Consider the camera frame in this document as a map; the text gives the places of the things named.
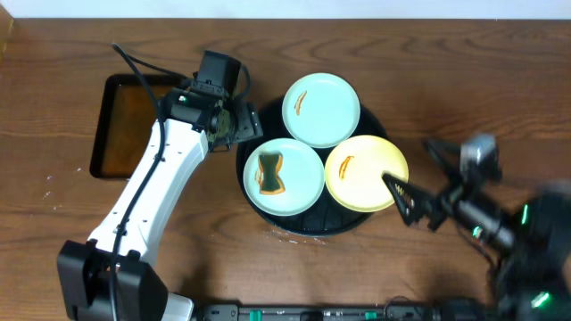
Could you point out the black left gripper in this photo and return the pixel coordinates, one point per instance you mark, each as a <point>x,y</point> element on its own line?
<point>246,125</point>

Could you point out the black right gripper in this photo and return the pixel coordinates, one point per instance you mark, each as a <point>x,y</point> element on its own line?
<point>458,193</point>

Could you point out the orange green sponge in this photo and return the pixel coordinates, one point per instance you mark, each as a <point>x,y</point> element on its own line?
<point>268,179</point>

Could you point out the light green plate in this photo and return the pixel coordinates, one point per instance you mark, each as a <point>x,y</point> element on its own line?
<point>321,110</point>
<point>302,173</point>

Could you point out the light green plate top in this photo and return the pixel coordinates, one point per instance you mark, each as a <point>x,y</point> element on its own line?
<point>321,110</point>

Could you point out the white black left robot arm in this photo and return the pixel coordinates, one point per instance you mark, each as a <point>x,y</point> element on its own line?
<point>111,276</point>

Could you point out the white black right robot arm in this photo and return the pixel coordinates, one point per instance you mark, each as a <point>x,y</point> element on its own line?
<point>533,243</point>

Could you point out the black rectangular water tray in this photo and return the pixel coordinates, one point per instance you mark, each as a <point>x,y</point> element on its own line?
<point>124,128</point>

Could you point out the round black tray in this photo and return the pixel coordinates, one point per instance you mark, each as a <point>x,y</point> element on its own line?
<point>326,217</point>

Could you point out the yellow plate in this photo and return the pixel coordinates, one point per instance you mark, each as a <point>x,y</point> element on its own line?
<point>354,172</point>

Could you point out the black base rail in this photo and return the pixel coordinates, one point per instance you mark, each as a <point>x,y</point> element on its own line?
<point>396,311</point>

